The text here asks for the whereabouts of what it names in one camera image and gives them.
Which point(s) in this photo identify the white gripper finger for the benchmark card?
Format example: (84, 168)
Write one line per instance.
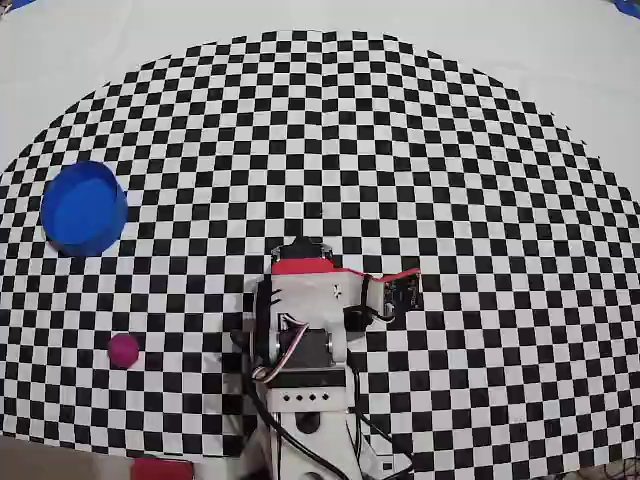
(328, 253)

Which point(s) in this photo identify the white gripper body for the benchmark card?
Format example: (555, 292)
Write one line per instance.
(301, 253)

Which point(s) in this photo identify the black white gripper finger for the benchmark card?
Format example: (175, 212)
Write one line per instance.
(306, 247)

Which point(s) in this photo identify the pink faceted ball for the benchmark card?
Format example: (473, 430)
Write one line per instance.
(123, 350)

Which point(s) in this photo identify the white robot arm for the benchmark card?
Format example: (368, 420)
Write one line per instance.
(310, 400)

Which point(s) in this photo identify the blue round box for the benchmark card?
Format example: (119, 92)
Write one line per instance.
(82, 210)

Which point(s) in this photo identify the red block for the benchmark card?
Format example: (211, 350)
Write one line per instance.
(162, 470)

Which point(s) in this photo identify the red camera mount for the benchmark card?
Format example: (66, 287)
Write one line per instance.
(300, 267)

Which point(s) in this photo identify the black camera circuit board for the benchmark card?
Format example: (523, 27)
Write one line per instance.
(402, 295)

